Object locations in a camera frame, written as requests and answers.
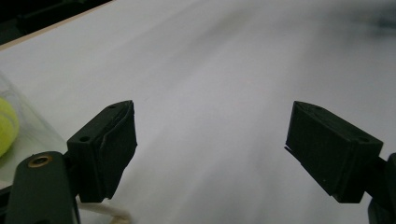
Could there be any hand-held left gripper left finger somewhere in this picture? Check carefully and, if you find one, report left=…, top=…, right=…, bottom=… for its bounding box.
left=66, top=100, right=138, bottom=203

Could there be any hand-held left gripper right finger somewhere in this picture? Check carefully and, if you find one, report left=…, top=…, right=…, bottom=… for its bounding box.
left=284, top=100, right=385, bottom=204

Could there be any transparent bag with beige trim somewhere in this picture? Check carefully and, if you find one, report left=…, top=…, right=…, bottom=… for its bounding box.
left=0, top=71, right=134, bottom=224

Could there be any yellow tennis ball black mark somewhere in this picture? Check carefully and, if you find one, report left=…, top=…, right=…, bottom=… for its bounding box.
left=0, top=96, right=21, bottom=159

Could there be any white table sheet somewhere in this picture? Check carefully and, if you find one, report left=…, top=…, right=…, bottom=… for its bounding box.
left=0, top=0, right=396, bottom=224

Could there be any wooden table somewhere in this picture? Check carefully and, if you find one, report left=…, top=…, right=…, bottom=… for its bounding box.
left=0, top=0, right=118, bottom=52

